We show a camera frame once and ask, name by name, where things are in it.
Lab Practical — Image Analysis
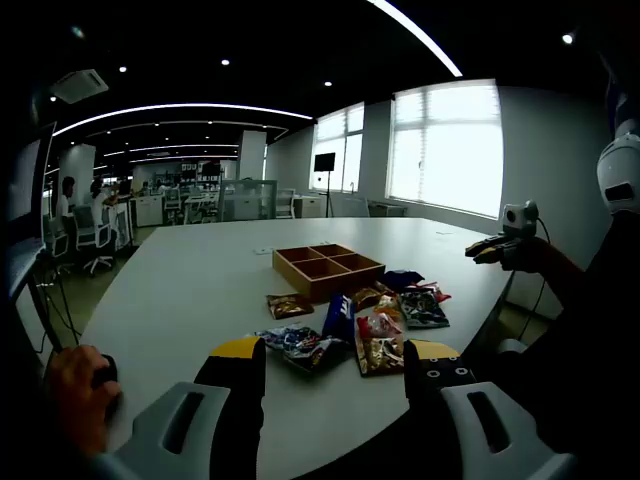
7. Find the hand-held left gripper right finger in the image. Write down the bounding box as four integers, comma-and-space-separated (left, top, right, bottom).
402, 338, 549, 480

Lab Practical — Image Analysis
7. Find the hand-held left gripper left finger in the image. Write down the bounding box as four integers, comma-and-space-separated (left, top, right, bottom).
115, 335, 267, 480

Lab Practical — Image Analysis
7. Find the colourful QQ candy packet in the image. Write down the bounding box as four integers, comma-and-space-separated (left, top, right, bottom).
398, 289, 450, 330
254, 323, 321, 351
282, 335, 354, 372

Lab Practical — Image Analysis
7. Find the orange marshmallow packet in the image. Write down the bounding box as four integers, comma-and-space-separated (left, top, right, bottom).
374, 294, 404, 321

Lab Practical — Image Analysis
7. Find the wooden divided container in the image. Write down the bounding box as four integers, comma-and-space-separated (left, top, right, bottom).
272, 243, 387, 304

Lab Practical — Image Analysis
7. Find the person's right hand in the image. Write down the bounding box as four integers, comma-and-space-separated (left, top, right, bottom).
508, 235, 554, 274

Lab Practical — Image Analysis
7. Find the large window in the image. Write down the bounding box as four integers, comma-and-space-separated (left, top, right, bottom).
387, 79, 504, 219

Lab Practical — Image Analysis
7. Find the white chest-worn device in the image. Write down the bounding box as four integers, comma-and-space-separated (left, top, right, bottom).
595, 132, 640, 216

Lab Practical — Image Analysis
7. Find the white table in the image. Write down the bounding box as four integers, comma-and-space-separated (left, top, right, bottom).
78, 215, 516, 480

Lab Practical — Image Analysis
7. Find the black computer mouse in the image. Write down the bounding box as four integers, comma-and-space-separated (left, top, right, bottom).
93, 353, 120, 389

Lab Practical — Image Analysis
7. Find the person's black shirt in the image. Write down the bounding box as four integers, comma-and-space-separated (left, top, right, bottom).
462, 212, 640, 480

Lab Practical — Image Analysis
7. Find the small window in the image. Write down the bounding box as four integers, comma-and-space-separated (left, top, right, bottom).
312, 102, 366, 194

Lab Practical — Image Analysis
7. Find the black screen on stand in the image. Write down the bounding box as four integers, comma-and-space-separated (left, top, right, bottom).
313, 153, 337, 219

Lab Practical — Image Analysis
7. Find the white cabinet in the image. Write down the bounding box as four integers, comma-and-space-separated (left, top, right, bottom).
292, 193, 326, 219
132, 194, 166, 227

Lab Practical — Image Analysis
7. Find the grey mesh partition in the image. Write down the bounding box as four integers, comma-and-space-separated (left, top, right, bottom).
218, 178, 279, 221

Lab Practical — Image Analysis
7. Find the straight ceiling light strip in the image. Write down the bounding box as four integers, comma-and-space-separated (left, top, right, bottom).
367, 0, 464, 79

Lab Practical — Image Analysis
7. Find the white office chair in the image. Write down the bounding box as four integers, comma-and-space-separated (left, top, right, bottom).
73, 204, 116, 276
42, 214, 71, 274

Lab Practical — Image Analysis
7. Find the curved ceiling light strip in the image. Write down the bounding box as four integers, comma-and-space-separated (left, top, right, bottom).
52, 102, 314, 137

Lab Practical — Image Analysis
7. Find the computer monitor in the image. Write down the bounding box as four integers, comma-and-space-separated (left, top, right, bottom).
7, 122, 57, 251

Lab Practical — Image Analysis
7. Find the ceiling air conditioner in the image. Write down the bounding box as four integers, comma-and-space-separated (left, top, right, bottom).
49, 68, 110, 105

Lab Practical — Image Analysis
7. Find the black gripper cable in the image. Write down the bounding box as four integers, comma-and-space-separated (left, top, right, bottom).
517, 217, 554, 344

